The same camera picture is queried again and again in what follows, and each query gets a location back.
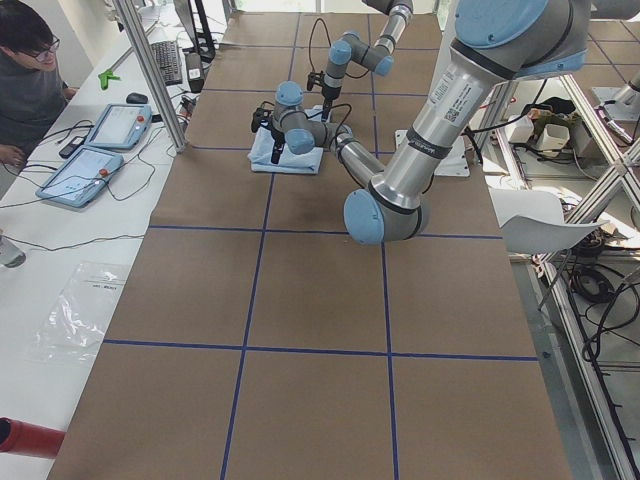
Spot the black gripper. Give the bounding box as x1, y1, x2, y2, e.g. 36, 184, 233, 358
250, 102, 285, 165
306, 71, 343, 122

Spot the light blue button-up shirt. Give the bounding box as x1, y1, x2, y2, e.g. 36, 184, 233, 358
248, 128, 324, 175

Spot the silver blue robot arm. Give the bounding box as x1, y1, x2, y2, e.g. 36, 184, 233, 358
306, 0, 414, 122
251, 0, 591, 244

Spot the black computer keyboard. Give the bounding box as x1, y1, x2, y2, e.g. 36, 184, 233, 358
150, 40, 183, 86

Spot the black computer mouse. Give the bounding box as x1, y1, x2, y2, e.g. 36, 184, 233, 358
126, 92, 148, 104

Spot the upper blue teach pendant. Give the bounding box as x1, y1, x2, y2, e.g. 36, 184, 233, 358
85, 104, 152, 151

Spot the blue teach pendant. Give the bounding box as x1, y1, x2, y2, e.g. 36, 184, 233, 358
85, 104, 152, 151
36, 146, 124, 208

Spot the green plastic tool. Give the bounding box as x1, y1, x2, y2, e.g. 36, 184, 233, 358
98, 69, 121, 91

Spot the black mobile phone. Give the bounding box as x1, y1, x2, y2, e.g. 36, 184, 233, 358
58, 136, 85, 159

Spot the lower blue teach pendant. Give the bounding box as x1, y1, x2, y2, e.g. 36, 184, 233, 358
36, 146, 124, 208

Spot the white plastic chair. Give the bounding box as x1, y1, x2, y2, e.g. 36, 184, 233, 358
489, 188, 607, 255

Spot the seated person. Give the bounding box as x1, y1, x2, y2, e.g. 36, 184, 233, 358
1, 1, 77, 169

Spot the clear plastic bag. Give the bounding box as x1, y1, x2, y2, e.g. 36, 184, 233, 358
27, 262, 131, 365

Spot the red cylinder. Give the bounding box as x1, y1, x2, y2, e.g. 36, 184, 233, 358
1, 417, 66, 459

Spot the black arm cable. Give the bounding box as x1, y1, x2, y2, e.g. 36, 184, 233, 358
307, 17, 374, 81
304, 102, 436, 196

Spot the aluminium frame post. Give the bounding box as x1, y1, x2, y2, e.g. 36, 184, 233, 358
113, 0, 187, 153

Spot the bundle of black cables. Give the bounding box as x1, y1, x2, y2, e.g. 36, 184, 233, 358
569, 264, 631, 306

